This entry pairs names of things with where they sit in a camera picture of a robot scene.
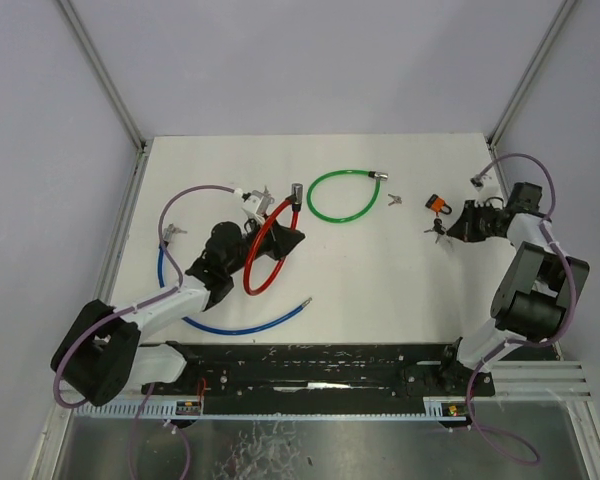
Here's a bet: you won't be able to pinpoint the left aluminium frame post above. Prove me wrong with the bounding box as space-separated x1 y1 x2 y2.
53 0 147 150

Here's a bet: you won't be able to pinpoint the orange padlock with keys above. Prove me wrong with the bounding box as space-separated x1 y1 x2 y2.
425 194 453 216

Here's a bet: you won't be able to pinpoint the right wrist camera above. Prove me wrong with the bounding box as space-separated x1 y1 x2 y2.
471 173 501 201

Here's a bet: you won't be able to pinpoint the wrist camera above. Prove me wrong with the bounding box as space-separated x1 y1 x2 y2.
471 173 501 201
242 190 274 226

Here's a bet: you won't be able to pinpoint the blue cable lock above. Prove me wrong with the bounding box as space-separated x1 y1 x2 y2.
154 223 314 335

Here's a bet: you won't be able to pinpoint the aluminium frame post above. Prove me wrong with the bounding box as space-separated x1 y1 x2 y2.
486 0 581 151
53 0 147 150

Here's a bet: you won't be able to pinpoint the right aluminium frame post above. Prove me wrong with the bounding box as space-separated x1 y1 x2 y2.
486 0 581 151

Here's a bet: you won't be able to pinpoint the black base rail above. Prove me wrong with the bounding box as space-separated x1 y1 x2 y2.
154 341 493 397

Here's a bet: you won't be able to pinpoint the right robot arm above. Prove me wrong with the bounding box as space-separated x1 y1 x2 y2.
435 182 590 395

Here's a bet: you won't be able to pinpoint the green lock key bunch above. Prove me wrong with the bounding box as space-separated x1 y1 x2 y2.
388 194 402 206

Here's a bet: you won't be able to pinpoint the black padlock keys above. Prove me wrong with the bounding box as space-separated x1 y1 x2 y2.
425 218 449 244

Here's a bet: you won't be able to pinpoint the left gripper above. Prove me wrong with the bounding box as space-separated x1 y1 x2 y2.
227 215 306 277

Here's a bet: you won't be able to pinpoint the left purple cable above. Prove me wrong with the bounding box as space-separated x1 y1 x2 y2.
52 184 246 480

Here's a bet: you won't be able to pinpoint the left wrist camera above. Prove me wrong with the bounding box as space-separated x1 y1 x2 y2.
242 190 274 226

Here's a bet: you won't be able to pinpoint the green cable lock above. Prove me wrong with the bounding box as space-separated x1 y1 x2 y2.
306 169 389 224

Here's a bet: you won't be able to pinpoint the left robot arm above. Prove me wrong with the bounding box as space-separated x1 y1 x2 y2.
51 222 305 406

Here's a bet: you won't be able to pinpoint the red cable lock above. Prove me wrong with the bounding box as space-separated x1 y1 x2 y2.
243 183 305 296

